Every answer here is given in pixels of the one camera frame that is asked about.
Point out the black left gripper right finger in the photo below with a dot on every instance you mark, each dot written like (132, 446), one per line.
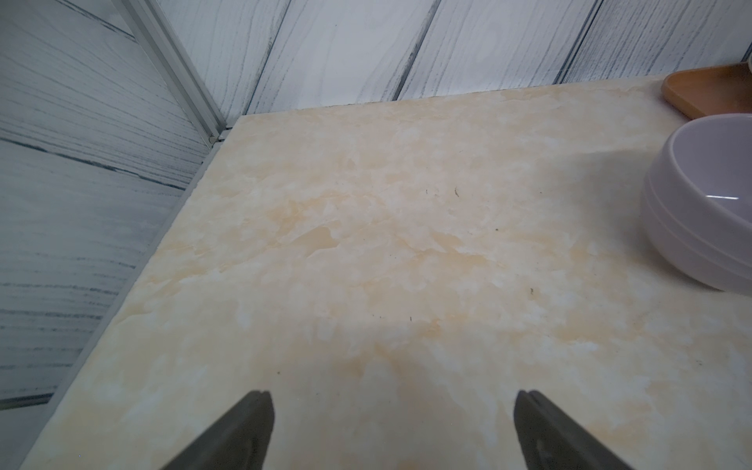
(550, 439)

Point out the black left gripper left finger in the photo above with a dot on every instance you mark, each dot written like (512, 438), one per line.
(237, 440)

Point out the lilac ceramic bowl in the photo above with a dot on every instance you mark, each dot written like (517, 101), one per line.
(696, 201)

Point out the brown rectangular mat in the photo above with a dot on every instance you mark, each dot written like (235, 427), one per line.
(709, 91)

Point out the left aluminium frame post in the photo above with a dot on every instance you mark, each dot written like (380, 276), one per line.
(157, 38)

